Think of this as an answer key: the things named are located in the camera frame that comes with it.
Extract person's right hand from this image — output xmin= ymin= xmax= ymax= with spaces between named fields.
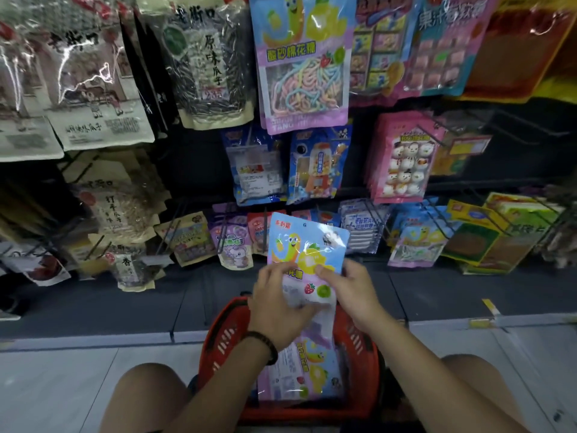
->
xmin=314 ymin=258 xmax=389 ymax=332

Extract white newspaper-print seed packet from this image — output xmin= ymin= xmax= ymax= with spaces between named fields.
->
xmin=0 ymin=20 xmax=65 ymax=164

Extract blue cartoon candy packet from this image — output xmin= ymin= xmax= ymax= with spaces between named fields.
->
xmin=267 ymin=212 xmax=351 ymax=321

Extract white and blue candy packets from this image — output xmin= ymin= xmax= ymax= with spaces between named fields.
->
xmin=337 ymin=198 xmax=391 ymax=256

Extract brown dried snack packet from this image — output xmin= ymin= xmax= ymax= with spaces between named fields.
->
xmin=536 ymin=184 xmax=577 ymax=269

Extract white packet with red snack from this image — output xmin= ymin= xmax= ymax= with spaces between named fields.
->
xmin=0 ymin=240 xmax=72 ymax=287

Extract orange snack packet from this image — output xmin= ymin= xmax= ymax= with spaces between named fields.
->
xmin=457 ymin=0 xmax=577 ymax=105

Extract person's right forearm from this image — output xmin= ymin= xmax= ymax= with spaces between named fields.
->
xmin=358 ymin=309 xmax=533 ymax=433

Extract metal display hook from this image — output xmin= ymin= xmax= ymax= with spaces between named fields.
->
xmin=415 ymin=108 xmax=571 ymax=147

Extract pink candy packet with squares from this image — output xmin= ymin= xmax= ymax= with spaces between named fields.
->
xmin=349 ymin=0 xmax=422 ymax=108

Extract person's left forearm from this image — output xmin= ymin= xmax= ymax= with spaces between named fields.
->
xmin=164 ymin=333 xmax=289 ymax=433

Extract large pastel rope candy packet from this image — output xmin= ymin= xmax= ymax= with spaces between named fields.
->
xmin=249 ymin=0 xmax=358 ymax=136

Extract blue packet with white label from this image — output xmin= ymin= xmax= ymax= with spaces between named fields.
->
xmin=221 ymin=126 xmax=289 ymax=207

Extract small beige seed packet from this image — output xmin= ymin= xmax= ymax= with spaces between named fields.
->
xmin=88 ymin=233 xmax=175 ymax=293

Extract person's left leg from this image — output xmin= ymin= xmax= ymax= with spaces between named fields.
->
xmin=100 ymin=363 xmax=200 ymax=433

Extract purple elephant candy packet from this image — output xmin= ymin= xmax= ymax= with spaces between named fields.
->
xmin=209 ymin=203 xmax=256 ymax=271

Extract white seed packet with drawing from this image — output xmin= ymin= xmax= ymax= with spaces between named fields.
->
xmin=38 ymin=0 xmax=157 ymax=152

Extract red plastic shopping basket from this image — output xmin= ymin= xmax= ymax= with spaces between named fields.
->
xmin=197 ymin=295 xmax=385 ymax=425

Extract large yellow green packet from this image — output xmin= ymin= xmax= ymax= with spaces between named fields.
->
xmin=460 ymin=192 xmax=565 ymax=276

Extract stack of pink marshmallow packets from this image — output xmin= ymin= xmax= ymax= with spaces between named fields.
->
xmin=366 ymin=111 xmax=448 ymax=205

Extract dark display rack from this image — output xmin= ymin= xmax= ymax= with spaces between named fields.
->
xmin=0 ymin=97 xmax=577 ymax=339

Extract yellow green hanging packet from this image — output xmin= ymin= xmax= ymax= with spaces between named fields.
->
xmin=429 ymin=130 xmax=493 ymax=177

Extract person's left hand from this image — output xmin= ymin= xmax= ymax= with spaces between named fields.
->
xmin=247 ymin=261 xmax=326 ymax=353

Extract pastel purple candy packet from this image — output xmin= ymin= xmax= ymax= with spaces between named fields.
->
xmin=257 ymin=306 xmax=346 ymax=403

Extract blue packets with yellow cartoon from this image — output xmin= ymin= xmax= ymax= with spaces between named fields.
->
xmin=387 ymin=197 xmax=453 ymax=269

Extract black beaded bracelet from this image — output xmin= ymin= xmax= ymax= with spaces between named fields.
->
xmin=243 ymin=331 xmax=279 ymax=367

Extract black snack packets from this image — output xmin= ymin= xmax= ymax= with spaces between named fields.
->
xmin=118 ymin=9 xmax=182 ymax=138

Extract clear sunflower seed packet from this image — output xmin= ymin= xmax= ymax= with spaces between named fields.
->
xmin=134 ymin=0 xmax=258 ymax=131

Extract person's right leg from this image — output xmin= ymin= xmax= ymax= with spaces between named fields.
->
xmin=439 ymin=354 xmax=529 ymax=433

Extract red candy packet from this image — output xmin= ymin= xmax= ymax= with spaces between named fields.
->
xmin=246 ymin=210 xmax=287 ymax=257

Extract yellow green packet brown window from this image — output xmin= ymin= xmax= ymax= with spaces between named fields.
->
xmin=441 ymin=199 xmax=511 ymax=267

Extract blue and pink candy packet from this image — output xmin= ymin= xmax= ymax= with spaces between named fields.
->
xmin=402 ymin=0 xmax=502 ymax=98

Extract yellow floor label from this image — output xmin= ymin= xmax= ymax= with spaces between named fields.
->
xmin=468 ymin=298 xmax=502 ymax=330

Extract beige packet with purple picture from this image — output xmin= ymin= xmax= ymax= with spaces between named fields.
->
xmin=154 ymin=211 xmax=217 ymax=268

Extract blue gumball machine candy packet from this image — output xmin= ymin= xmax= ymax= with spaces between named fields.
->
xmin=287 ymin=125 xmax=353 ymax=206

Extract person's leg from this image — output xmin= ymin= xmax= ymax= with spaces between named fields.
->
xmin=439 ymin=354 xmax=529 ymax=433
xmin=100 ymin=363 xmax=200 ymax=433

